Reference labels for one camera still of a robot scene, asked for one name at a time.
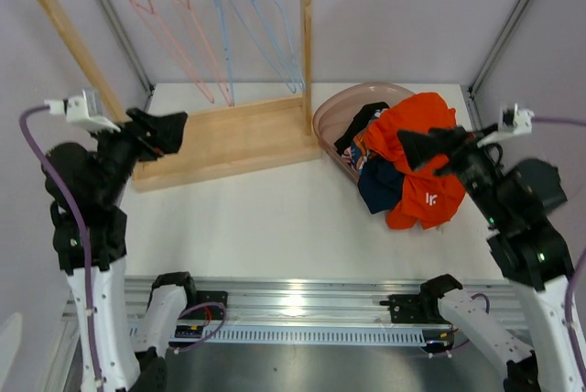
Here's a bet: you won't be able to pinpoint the pink plastic basin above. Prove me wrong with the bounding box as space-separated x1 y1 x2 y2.
312 82 415 184

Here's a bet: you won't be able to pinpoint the blue wire hanger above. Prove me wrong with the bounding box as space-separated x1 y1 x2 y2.
212 0 234 107
248 0 306 93
227 0 289 90

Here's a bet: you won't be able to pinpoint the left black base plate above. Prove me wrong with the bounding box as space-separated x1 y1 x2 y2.
191 290 229 321

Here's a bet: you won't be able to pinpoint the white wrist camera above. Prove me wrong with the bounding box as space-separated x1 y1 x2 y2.
43 88 121 134
477 104 535 147

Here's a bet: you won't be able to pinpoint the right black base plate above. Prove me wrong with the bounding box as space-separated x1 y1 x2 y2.
379 294 444 324

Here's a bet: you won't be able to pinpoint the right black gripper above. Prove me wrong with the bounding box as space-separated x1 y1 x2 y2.
396 122 511 226

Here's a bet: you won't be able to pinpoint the pink wire hanger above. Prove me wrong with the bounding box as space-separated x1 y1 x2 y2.
171 0 233 106
129 0 215 103

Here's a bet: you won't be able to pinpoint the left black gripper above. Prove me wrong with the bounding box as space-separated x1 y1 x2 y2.
87 103 187 201

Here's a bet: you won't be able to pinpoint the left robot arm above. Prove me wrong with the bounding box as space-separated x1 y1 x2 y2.
41 108 199 391

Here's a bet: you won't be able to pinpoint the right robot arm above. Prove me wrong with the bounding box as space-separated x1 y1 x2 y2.
397 125 585 391

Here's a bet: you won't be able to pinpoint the slotted cable duct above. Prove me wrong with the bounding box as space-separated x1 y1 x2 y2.
169 323 450 347

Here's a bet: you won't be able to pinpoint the navy blue shorts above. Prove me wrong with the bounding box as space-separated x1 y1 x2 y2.
358 158 405 214

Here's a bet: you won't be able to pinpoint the wooden clothes rack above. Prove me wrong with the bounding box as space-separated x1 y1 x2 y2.
37 0 318 191

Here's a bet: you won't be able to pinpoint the black shorts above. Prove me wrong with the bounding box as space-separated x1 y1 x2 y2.
334 102 388 156

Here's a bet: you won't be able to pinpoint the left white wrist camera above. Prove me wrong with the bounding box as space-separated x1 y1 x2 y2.
43 88 121 134

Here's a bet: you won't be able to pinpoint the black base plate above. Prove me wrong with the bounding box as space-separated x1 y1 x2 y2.
191 290 229 321
379 294 444 324

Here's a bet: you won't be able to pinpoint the blue orange patterned shorts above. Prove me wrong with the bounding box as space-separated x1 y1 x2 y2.
341 109 388 175

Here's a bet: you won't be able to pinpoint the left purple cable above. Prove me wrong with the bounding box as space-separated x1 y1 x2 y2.
18 105 104 392

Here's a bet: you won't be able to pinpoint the aluminium mounting rail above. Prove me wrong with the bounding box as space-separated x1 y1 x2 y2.
123 277 526 330

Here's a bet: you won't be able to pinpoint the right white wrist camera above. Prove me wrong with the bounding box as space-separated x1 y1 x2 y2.
477 104 535 147

